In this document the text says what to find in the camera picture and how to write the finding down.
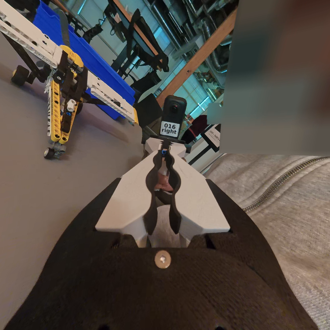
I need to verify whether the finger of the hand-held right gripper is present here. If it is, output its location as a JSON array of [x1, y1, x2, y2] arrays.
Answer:
[[145, 140, 163, 158], [168, 144, 186, 159]]

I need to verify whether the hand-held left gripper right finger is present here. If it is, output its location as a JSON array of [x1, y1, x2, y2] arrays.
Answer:
[[166, 151, 230, 246]]

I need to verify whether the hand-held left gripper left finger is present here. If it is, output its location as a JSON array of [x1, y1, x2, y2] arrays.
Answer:
[[95, 151, 163, 248]]

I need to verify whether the white yellow lego plane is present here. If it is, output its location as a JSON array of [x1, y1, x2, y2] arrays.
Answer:
[[0, 0, 139, 160]]

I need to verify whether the person's right hand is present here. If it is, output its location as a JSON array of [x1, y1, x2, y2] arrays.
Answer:
[[154, 172, 174, 192]]

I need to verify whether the black framed marker sign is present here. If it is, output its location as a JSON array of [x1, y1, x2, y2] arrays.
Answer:
[[201, 124, 222, 153]]

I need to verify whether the wooden ceiling beam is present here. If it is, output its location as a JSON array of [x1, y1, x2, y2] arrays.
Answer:
[[156, 8, 238, 107]]

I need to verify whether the person's grey hoodie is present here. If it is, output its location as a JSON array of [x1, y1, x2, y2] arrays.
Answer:
[[206, 154, 330, 330]]

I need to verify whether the blue plastic bin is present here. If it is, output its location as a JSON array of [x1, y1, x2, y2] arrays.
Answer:
[[34, 0, 136, 121]]

